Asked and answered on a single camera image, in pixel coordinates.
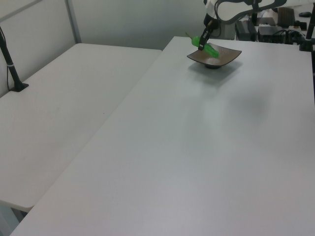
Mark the small black device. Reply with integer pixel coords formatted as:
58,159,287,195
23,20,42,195
292,20,308,30

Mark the brown square ceramic plate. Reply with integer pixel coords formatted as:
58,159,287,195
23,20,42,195
186,42,243,70

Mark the green chili pepper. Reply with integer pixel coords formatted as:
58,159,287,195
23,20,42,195
185,31,220,59

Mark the grey table leg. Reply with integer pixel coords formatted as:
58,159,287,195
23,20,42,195
0,206,21,236

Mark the black camera stand pole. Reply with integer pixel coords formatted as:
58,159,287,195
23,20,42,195
299,4,315,52

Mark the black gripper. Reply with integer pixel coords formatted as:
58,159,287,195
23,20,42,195
197,13,220,51

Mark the black camera stand with cable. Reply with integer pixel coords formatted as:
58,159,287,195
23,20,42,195
0,25,30,93

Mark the black electronics box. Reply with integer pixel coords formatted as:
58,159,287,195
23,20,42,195
257,25,288,43

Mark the black upright post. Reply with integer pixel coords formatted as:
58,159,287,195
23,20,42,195
250,9,259,26

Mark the black power supply brick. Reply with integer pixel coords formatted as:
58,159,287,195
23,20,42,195
235,20,257,41

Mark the grey partition frame post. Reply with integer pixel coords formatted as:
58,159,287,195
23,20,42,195
64,0,82,45

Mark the black cable bundle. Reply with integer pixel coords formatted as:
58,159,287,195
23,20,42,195
283,29,307,46

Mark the dark ribbed block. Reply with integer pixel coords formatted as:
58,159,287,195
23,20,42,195
278,6,295,27

